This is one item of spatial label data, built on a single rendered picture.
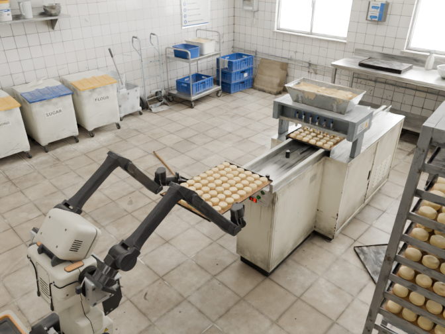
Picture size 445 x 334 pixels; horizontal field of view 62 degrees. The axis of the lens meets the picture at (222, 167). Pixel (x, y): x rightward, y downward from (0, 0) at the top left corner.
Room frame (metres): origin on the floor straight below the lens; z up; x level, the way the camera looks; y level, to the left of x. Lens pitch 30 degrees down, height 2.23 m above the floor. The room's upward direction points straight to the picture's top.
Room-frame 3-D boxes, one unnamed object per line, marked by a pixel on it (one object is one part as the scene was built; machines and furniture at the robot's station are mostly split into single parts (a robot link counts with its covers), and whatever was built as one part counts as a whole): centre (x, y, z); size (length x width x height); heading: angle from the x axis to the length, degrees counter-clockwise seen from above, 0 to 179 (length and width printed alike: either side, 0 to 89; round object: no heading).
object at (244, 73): (6.94, -0.23, 0.30); 0.60 x 0.40 x 0.20; 136
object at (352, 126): (2.84, -0.80, 1.01); 0.72 x 0.33 x 0.34; 49
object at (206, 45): (6.45, 0.37, 0.89); 0.44 x 0.36 x 0.20; 54
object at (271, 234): (2.46, -0.47, 0.45); 0.70 x 0.34 x 0.90; 139
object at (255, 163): (3.02, -0.77, 0.87); 2.01 x 0.03 x 0.07; 139
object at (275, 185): (2.83, -0.99, 0.87); 2.01 x 0.03 x 0.07; 139
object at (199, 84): (6.31, 0.48, 0.28); 0.56 x 0.38 x 0.20; 144
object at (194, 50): (6.14, 0.59, 0.87); 0.40 x 0.30 x 0.16; 49
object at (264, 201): (2.19, -0.23, 0.77); 0.24 x 0.04 x 0.14; 49
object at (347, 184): (3.19, -1.12, 0.42); 1.28 x 0.72 x 0.84; 139
